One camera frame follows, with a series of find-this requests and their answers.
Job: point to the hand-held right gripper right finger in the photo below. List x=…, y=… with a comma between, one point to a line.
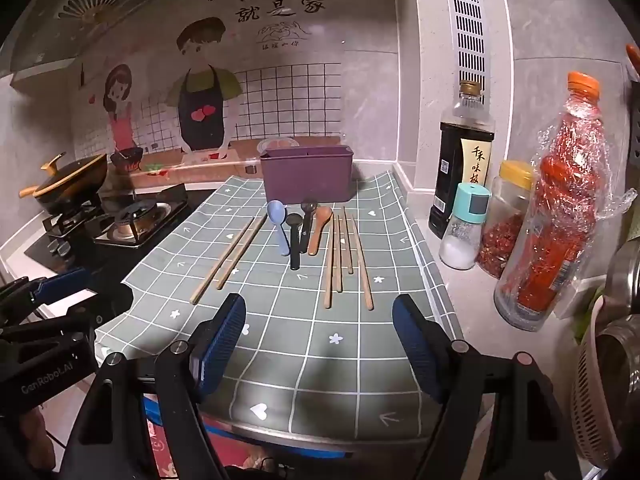
x=415, y=350

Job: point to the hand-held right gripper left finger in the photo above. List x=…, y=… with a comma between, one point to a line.
x=220, y=345

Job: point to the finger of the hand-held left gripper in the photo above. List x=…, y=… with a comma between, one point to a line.
x=45, y=327
x=55, y=284

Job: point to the wooden chopstick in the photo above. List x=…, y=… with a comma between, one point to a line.
x=348, y=240
x=242, y=251
x=329, y=265
x=339, y=255
x=361, y=265

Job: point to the black spoon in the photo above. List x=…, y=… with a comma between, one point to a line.
x=305, y=230
x=294, y=245

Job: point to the blue spoon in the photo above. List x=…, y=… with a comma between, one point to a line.
x=276, y=211

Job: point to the brown wooden spoon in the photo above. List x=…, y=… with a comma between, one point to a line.
x=324, y=215

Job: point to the purple utensil holder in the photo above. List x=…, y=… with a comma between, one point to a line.
x=305, y=175

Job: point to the black gas stove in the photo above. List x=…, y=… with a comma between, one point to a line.
x=125, y=225

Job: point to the salt shaker with teal cap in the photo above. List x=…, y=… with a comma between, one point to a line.
x=462, y=235

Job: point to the chili flake jar yellow lid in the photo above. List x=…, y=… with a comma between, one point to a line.
x=502, y=240

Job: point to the pink colander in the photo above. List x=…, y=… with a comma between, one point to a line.
x=585, y=400

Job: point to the dark soy sauce bottle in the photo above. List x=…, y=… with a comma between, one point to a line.
x=457, y=170

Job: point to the red chili bottle orange cap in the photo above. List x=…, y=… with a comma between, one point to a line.
x=555, y=210

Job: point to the clear plastic lid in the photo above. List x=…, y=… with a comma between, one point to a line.
x=277, y=144

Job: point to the steel bowl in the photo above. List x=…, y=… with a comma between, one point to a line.
x=622, y=385

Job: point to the steel pot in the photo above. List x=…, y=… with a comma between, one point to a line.
x=627, y=280

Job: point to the range hood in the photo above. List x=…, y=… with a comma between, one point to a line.
x=60, y=15

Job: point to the white vent grille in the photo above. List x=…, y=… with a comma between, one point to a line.
x=466, y=30

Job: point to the cartoon wall poster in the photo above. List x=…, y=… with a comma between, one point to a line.
x=210, y=85

